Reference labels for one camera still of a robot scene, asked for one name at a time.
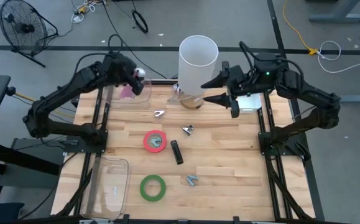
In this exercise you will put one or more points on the light blue staple remover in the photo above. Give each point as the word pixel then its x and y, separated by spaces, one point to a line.
pixel 192 180

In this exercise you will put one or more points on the black aluminium frame rail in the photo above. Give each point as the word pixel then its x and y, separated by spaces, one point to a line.
pixel 106 102
pixel 265 118

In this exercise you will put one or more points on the grey desk foot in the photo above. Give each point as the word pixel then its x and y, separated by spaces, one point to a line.
pixel 338 15

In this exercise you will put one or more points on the green tape roll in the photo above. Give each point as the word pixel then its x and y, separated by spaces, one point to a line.
pixel 143 188

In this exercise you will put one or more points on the teal staple remover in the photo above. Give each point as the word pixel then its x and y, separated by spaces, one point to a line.
pixel 156 141

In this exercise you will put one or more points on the white plastic bin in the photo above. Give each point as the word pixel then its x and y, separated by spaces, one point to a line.
pixel 249 104

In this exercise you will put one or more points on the white shade table lamp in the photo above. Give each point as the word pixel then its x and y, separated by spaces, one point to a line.
pixel 195 74

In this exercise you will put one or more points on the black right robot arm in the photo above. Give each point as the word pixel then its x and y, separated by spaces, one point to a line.
pixel 307 90

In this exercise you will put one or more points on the pale lilac staple remover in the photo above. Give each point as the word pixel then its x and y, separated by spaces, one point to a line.
pixel 158 114

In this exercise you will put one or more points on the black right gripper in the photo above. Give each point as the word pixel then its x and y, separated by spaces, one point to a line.
pixel 242 81

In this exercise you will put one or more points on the black floor fan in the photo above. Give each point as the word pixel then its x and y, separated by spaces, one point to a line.
pixel 24 28

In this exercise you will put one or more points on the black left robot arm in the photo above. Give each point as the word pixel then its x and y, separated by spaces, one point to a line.
pixel 61 90

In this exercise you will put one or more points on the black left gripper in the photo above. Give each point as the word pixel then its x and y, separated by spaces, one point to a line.
pixel 120 68

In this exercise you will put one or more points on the black stapler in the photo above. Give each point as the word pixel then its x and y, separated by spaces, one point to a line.
pixel 176 152

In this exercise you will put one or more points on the clear plastic bin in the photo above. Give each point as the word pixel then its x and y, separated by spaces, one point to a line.
pixel 105 186
pixel 142 102

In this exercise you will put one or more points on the reddish pink tape roll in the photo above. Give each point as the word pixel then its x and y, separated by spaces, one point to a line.
pixel 147 146

